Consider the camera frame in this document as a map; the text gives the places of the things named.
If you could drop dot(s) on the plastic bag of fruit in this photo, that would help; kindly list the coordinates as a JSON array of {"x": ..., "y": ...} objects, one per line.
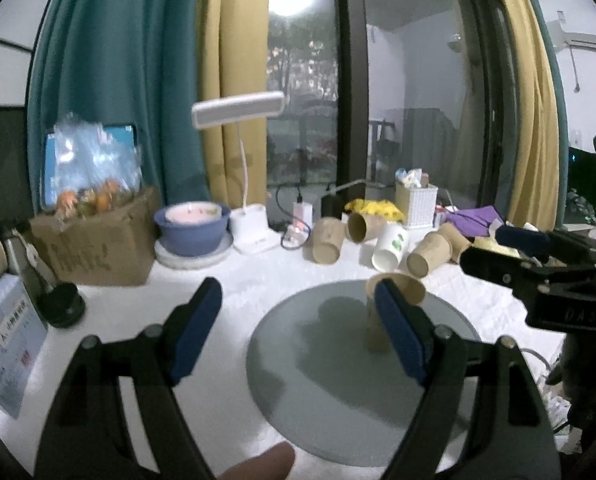
[{"x": 92, "y": 170}]

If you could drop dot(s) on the brown paper cup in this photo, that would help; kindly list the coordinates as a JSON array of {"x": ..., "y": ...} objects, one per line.
[
  {"x": 326, "y": 242},
  {"x": 375, "y": 332},
  {"x": 365, "y": 226},
  {"x": 457, "y": 240},
  {"x": 428, "y": 255}
]

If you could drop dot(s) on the person's left hand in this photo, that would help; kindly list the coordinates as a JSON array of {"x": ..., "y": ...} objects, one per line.
[{"x": 263, "y": 462}]

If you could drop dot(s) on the white paper cup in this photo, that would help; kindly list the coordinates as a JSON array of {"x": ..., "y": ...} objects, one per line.
[{"x": 390, "y": 250}]

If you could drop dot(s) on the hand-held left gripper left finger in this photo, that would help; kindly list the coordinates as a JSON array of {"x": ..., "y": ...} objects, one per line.
[{"x": 197, "y": 332}]

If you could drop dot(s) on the light blue printed carton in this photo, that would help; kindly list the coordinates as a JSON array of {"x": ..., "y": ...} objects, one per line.
[{"x": 2, "y": 350}]

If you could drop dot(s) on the blue bowl with pink lid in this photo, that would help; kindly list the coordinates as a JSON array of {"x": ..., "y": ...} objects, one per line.
[{"x": 192, "y": 235}]

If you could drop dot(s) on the white air conditioner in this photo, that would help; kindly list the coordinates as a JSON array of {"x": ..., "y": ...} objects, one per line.
[{"x": 588, "y": 40}]

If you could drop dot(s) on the cardboard box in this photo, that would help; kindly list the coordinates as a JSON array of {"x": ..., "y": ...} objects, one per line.
[{"x": 92, "y": 250}]

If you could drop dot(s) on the purple cloth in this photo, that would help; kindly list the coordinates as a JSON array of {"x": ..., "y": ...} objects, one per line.
[{"x": 470, "y": 220}]

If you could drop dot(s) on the dark computer monitor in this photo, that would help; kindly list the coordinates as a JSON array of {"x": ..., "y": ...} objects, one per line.
[{"x": 583, "y": 185}]

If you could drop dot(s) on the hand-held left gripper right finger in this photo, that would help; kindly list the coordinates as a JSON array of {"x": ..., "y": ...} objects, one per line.
[{"x": 403, "y": 335}]

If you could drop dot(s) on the white power strip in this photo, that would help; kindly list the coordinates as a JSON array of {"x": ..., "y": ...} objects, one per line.
[{"x": 295, "y": 237}]

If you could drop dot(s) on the white charger plug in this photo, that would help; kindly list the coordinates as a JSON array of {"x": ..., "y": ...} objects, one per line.
[{"x": 303, "y": 210}]

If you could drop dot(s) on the black round lid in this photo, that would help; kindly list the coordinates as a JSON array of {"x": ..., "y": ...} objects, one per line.
[{"x": 62, "y": 307}]

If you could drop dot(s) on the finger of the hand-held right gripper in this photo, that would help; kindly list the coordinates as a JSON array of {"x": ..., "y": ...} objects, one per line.
[
  {"x": 523, "y": 241},
  {"x": 493, "y": 265}
]

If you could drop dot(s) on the round grey tray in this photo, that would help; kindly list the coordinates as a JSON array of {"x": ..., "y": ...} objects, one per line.
[{"x": 323, "y": 360}]

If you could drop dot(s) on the white desk lamp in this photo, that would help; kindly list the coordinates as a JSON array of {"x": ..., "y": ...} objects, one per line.
[{"x": 237, "y": 107}]

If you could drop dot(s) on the yellow curtain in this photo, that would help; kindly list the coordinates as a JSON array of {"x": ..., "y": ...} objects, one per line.
[
  {"x": 232, "y": 35},
  {"x": 528, "y": 110}
]

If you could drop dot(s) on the white plate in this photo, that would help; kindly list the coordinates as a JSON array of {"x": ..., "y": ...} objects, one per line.
[{"x": 177, "y": 260}]

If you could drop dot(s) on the white woven basket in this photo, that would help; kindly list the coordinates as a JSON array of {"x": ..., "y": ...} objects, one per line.
[{"x": 417, "y": 207}]

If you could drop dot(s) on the yellow cloth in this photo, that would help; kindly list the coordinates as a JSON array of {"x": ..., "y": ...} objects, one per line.
[{"x": 375, "y": 207}]

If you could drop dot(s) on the silver thermos bottle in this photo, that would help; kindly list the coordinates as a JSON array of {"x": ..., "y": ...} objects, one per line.
[{"x": 22, "y": 265}]

